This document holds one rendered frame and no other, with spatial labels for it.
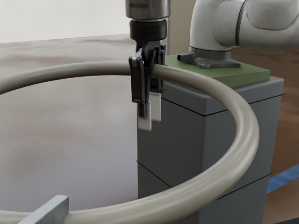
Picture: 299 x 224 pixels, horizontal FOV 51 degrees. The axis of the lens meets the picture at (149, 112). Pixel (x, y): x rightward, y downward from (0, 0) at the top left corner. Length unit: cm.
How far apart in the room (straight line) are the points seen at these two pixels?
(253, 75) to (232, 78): 10
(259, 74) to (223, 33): 20
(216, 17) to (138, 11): 54
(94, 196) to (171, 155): 83
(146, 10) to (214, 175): 37
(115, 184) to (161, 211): 171
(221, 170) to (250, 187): 100
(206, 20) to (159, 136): 45
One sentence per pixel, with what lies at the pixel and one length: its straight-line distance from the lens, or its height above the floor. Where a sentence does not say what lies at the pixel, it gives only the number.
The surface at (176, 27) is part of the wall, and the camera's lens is 615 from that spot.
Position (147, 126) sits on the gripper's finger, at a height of 82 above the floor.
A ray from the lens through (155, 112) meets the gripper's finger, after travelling 73.
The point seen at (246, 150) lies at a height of 92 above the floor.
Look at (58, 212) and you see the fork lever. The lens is 27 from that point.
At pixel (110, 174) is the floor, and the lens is 209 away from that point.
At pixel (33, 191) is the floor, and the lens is 204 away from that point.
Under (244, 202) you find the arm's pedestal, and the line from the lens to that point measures 135.
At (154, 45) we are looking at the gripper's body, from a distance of 66.
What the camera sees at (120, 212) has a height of 91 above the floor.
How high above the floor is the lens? 109
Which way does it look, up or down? 20 degrees down
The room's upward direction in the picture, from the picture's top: straight up
